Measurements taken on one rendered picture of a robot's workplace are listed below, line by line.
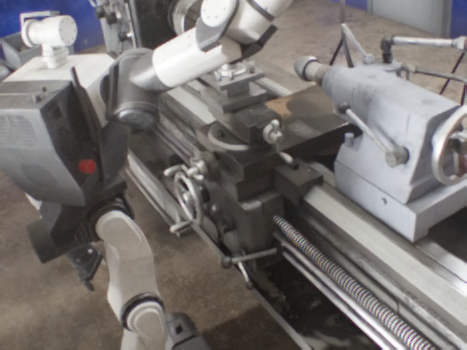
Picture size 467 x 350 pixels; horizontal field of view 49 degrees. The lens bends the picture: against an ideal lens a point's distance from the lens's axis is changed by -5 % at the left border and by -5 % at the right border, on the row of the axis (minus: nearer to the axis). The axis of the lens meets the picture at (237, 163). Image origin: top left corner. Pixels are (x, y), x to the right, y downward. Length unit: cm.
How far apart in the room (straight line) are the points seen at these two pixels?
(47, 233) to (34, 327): 129
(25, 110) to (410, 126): 93
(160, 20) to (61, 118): 149
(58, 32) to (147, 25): 137
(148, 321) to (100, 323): 93
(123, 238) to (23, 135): 43
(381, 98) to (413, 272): 47
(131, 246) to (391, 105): 79
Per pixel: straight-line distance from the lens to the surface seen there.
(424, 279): 140
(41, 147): 116
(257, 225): 174
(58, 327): 262
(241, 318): 242
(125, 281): 158
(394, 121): 147
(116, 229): 142
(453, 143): 140
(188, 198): 193
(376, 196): 153
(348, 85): 159
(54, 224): 138
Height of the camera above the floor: 181
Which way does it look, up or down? 32 degrees down
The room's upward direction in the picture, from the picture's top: 7 degrees counter-clockwise
